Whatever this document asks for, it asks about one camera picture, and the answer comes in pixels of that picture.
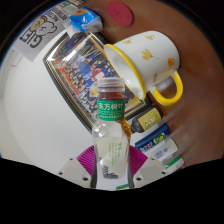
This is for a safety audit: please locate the flat round red coaster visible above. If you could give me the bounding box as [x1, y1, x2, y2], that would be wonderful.
[105, 0, 134, 27]

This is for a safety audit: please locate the white mug yellow rim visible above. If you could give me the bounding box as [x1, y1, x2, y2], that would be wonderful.
[103, 30, 184, 107]

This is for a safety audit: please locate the blue tissue pack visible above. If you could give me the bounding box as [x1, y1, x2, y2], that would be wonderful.
[63, 7, 104, 38]

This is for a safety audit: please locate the brown pump bottle yellow label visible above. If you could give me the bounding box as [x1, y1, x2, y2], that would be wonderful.
[130, 106, 164, 134]

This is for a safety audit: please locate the white printed paper bag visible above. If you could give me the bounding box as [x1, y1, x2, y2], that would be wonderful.
[11, 1, 84, 63]

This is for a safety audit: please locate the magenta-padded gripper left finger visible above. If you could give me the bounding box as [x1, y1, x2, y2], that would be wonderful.
[56, 146, 98, 188]

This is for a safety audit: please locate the dark blue pump bottle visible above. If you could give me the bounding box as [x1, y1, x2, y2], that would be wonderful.
[134, 123, 172, 153]

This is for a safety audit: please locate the clear drink bottle green label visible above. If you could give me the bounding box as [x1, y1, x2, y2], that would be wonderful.
[91, 77, 132, 180]

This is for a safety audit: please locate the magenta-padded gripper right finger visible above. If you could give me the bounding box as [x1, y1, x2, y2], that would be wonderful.
[127, 146, 169, 188]

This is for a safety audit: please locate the white tube blue cap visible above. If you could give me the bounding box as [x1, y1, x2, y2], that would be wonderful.
[146, 138, 179, 163]

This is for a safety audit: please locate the framed group picture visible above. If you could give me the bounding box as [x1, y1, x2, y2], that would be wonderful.
[42, 32, 149, 131]

